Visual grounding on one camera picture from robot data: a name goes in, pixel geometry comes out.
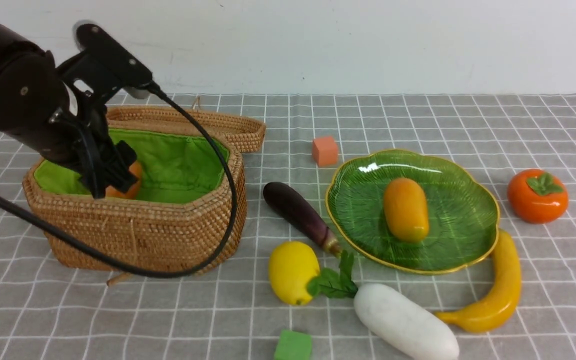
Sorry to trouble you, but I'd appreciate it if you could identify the black wrist camera on left gripper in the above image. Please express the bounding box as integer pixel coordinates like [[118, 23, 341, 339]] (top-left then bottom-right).
[[72, 19, 154, 100]]

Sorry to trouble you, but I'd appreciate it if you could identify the white radish with green leaves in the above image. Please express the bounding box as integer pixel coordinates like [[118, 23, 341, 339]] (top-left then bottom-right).
[[306, 251, 460, 360]]

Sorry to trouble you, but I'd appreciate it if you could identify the yellow banana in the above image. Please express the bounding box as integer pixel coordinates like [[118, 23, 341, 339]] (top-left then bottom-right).
[[434, 229, 522, 334]]

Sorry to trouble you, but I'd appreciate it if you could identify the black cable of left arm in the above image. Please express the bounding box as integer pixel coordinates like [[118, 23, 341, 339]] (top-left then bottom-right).
[[0, 82, 239, 279]]

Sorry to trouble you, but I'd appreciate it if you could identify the orange persimmon with green calyx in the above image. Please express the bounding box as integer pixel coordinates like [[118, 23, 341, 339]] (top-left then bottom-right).
[[507, 168, 569, 224]]

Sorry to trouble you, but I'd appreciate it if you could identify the orange yellow mango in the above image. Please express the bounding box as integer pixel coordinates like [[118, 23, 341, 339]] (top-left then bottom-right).
[[382, 177, 430, 244]]

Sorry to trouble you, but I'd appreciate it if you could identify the grey checked tablecloth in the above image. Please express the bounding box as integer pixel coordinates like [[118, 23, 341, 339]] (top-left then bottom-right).
[[0, 95, 576, 360]]

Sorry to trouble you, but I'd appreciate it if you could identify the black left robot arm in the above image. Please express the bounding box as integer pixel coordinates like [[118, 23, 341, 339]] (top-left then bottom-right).
[[0, 22, 153, 199]]

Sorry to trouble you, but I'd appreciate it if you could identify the green leaf-shaped glass plate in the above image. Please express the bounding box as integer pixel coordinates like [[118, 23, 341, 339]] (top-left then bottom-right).
[[324, 149, 501, 276]]

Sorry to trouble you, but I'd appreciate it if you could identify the green foam cube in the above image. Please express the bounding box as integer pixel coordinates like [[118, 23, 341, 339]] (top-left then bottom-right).
[[273, 329, 313, 360]]

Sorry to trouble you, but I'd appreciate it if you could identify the woven wicker basket lid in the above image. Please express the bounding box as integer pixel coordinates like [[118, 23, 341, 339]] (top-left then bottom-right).
[[106, 105, 266, 153]]

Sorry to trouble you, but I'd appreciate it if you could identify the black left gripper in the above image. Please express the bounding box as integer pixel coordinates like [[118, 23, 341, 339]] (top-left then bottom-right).
[[48, 52, 138, 199]]

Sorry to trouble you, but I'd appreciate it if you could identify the dark purple eggplant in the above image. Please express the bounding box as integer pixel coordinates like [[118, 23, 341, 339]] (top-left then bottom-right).
[[262, 181, 343, 259]]

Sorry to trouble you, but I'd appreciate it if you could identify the brown potato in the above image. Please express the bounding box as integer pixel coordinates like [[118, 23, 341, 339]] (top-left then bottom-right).
[[104, 160, 144, 201]]

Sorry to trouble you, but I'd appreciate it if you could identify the yellow lemon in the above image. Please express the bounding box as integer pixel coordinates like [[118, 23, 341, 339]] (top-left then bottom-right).
[[268, 241, 320, 306]]

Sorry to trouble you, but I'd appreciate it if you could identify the woven wicker basket green lining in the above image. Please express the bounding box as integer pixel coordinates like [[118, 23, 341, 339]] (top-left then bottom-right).
[[22, 128, 232, 272]]

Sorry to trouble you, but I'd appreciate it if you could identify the orange foam cube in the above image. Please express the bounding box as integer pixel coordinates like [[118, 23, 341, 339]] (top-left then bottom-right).
[[311, 136, 339, 167]]

